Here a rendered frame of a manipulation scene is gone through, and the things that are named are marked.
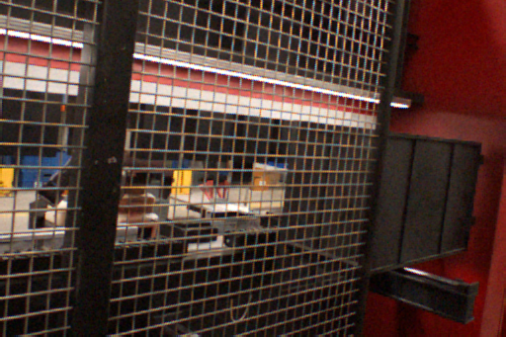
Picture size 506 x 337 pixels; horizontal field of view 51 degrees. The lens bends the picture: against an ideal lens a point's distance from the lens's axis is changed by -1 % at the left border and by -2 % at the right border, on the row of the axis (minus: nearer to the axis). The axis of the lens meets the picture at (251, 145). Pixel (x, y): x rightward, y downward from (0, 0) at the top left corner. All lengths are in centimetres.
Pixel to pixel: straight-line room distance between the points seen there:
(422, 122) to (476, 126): 24
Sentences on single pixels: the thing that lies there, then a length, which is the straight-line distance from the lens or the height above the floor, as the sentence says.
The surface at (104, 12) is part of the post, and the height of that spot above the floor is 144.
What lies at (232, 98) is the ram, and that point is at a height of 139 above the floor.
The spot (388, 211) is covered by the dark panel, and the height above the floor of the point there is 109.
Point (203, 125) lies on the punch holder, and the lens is 170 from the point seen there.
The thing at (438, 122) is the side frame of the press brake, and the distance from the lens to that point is 241.
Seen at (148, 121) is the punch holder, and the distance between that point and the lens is 158.
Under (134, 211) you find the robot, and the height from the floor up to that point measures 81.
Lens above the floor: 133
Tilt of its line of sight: 3 degrees down
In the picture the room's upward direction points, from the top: 6 degrees clockwise
